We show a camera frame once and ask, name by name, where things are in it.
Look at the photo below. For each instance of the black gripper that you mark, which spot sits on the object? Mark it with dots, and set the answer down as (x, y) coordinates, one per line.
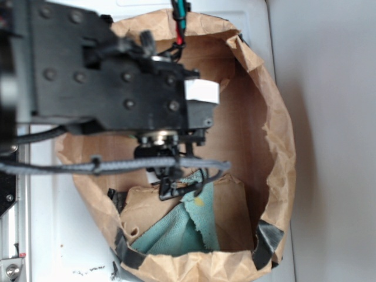
(132, 89)

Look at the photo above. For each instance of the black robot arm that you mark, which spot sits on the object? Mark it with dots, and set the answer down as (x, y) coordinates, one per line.
(64, 70)

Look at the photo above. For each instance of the teal microfiber cloth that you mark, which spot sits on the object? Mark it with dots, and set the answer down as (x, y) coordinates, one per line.
(188, 227)

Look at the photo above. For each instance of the black metal bracket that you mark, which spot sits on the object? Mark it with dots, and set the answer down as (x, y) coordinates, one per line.
(8, 192)

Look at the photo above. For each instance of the aluminium frame rail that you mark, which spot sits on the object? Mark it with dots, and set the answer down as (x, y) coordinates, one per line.
(15, 236)

